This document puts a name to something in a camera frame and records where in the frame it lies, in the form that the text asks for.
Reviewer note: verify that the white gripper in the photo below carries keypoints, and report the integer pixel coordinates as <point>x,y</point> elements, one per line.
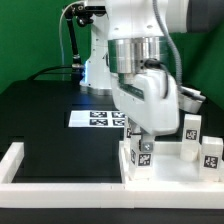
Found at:
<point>157,112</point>

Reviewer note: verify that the white square table top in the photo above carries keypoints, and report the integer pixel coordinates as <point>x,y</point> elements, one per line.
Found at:
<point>167,166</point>

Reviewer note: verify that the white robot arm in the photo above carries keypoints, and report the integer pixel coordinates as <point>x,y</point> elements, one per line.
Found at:
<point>144,63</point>

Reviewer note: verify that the paper sheet with tags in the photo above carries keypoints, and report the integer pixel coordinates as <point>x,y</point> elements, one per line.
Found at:
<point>96,118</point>

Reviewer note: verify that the white U-shaped obstacle fence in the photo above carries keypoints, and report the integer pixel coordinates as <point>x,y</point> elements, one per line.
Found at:
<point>152,194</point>

